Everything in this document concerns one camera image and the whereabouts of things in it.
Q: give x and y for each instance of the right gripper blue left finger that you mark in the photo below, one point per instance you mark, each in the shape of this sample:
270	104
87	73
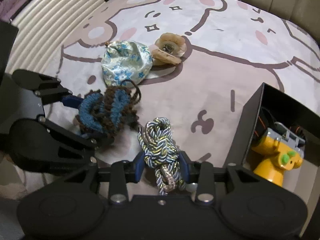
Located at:
139	165

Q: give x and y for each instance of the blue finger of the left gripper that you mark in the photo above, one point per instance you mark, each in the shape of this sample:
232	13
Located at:
72	101
90	135

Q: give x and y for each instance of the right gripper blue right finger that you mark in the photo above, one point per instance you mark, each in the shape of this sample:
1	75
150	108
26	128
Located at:
185	163

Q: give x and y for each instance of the blue brown crochet scrunchie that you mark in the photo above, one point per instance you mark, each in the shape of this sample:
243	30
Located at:
108	113

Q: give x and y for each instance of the blue floral satin pouch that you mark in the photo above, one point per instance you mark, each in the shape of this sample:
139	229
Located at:
126	60

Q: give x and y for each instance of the yellow toy camera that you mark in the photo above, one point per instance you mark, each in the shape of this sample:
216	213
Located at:
282	151

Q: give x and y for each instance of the beige flower hair clip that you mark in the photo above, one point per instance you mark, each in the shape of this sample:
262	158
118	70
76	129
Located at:
168	49

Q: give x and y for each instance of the cream ribbed headboard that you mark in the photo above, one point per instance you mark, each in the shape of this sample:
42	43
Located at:
43	26

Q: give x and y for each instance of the black open storage box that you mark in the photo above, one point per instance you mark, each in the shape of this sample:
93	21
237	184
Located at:
265	107

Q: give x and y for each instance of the cartoon bear bed sheet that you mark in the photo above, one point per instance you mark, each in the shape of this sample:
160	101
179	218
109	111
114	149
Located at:
232	48

